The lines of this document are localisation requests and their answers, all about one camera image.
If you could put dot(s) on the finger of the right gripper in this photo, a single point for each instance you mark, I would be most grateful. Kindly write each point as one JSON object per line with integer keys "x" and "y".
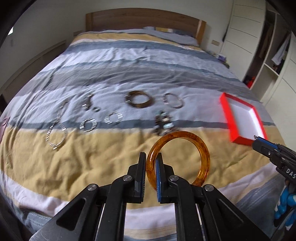
{"x": 260, "y": 143}

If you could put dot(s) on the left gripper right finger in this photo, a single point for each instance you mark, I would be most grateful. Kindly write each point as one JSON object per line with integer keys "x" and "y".
{"x": 202, "y": 213}

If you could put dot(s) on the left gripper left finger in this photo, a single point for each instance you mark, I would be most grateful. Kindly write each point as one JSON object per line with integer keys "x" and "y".
{"x": 98, "y": 212}

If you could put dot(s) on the amber resin bangle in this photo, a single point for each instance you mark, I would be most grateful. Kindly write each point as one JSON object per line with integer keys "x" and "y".
{"x": 191, "y": 137}

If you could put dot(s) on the twisted silver hoop earring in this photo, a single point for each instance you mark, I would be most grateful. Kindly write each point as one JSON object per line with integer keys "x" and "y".
{"x": 113, "y": 118}

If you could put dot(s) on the thin silver bangle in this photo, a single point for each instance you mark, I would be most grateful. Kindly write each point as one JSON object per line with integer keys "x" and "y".
{"x": 173, "y": 100}

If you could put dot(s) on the dark brown horn bangle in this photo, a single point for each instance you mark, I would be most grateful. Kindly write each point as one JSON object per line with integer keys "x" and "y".
{"x": 139, "y": 99}

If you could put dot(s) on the red jewelry box tray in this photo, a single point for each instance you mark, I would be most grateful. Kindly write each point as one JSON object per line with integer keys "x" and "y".
{"x": 243, "y": 120}

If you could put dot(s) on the right hand blue white glove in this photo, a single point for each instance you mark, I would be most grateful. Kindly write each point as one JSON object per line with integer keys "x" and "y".
{"x": 285, "y": 208}

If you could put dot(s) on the hanging white shirt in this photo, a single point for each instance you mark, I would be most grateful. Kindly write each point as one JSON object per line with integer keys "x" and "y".
{"x": 281, "y": 52}

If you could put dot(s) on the striped duvet cover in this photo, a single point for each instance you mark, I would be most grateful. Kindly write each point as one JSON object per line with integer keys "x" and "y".
{"x": 46, "y": 160}

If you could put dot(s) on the bedside table with items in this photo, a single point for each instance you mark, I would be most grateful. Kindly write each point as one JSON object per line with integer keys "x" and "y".
{"x": 223, "y": 60}

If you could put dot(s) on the white wardrobe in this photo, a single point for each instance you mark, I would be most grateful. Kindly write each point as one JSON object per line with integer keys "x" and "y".
{"x": 254, "y": 34}

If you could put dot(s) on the grey blue pillow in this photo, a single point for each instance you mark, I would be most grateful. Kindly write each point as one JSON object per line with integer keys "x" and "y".
{"x": 173, "y": 35}

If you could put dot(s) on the wooden headboard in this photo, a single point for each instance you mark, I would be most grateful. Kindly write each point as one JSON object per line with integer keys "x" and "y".
{"x": 136, "y": 18}

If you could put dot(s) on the wall power socket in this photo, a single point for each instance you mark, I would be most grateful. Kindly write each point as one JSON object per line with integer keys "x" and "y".
{"x": 216, "y": 43}

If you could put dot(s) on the red phone with strap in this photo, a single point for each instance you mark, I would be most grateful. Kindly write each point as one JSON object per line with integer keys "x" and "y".
{"x": 3, "y": 126}

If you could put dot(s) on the low beige wall cabinet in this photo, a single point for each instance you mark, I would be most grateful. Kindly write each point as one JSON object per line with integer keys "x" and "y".
{"x": 29, "y": 70}

